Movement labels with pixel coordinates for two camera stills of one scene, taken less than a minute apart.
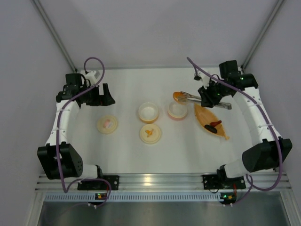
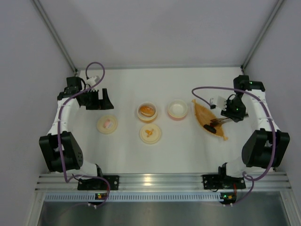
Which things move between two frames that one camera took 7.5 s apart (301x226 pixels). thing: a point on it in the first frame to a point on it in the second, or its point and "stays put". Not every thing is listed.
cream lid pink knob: (106, 124) stays put
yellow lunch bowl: (148, 112) stays put
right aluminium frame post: (275, 11) stays put
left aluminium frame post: (39, 6) stays put
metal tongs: (184, 97) to (223, 120)
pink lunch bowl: (177, 111) stays put
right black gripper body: (209, 94) to (233, 115)
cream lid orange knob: (150, 133) stays put
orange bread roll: (180, 97) to (147, 110)
